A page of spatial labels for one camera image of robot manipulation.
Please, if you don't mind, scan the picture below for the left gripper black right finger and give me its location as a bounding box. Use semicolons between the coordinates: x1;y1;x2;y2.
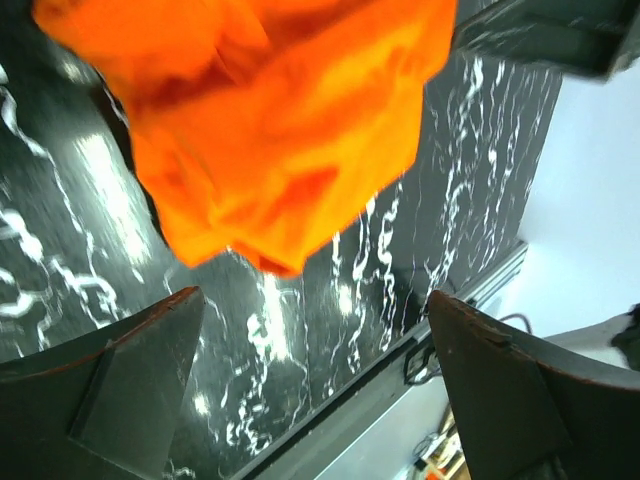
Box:
428;291;639;479

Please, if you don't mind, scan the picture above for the orange t shirt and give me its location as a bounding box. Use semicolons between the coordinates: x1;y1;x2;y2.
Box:
32;0;457;276

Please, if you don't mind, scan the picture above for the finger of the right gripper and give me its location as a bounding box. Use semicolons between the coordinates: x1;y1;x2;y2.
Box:
452;0;633;78

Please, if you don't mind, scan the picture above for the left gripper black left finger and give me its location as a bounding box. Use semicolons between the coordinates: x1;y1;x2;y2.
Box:
1;287;205;479

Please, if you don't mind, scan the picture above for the black marble pattern mat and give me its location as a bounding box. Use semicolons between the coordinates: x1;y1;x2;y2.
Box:
1;1;562;479

